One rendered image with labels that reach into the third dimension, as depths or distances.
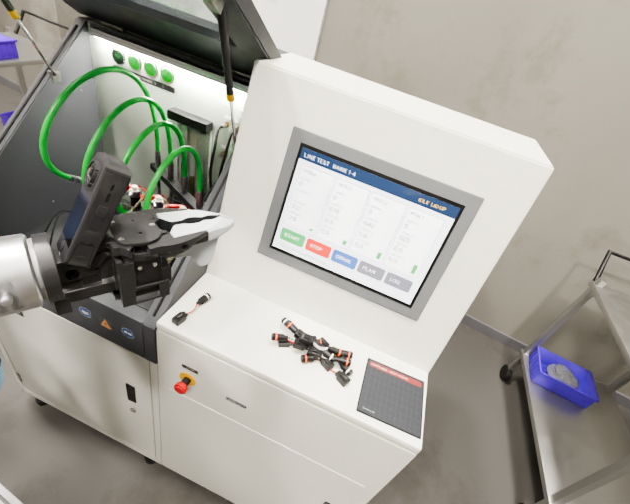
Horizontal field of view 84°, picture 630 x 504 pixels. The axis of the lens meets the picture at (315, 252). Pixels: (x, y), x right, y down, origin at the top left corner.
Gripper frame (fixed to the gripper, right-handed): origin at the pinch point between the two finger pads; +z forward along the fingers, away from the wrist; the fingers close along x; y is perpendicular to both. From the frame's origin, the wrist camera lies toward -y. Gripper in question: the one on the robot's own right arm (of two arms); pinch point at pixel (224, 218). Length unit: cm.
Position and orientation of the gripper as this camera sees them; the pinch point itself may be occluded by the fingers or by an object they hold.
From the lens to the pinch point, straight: 47.7
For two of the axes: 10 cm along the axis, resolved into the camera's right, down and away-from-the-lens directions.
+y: -1.7, 8.4, 5.2
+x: 6.2, 5.0, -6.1
